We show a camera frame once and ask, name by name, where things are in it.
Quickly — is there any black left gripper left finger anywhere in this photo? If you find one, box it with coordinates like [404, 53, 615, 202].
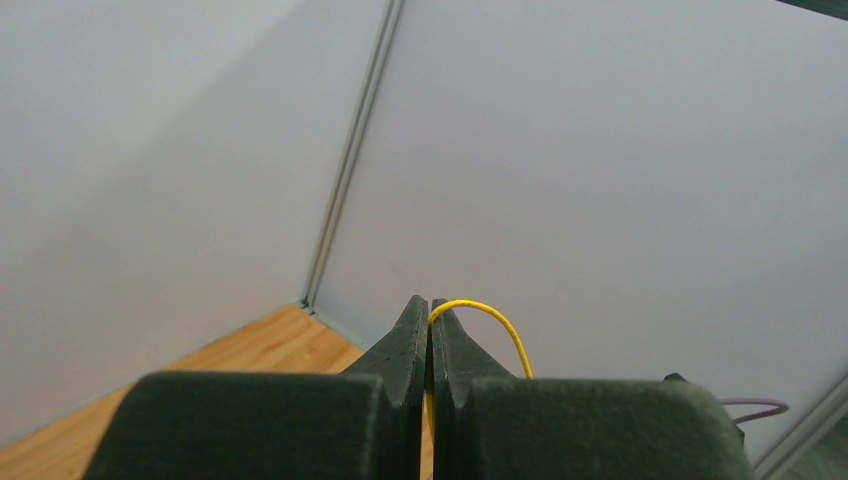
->
[84, 296, 429, 479]

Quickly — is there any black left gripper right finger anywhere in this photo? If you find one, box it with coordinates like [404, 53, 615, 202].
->
[429, 299, 752, 479]

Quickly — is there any yellow cable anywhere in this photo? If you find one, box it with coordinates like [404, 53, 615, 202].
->
[423, 299, 535, 432]

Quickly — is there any aluminium frame post right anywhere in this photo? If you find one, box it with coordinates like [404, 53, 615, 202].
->
[753, 370, 847, 479]

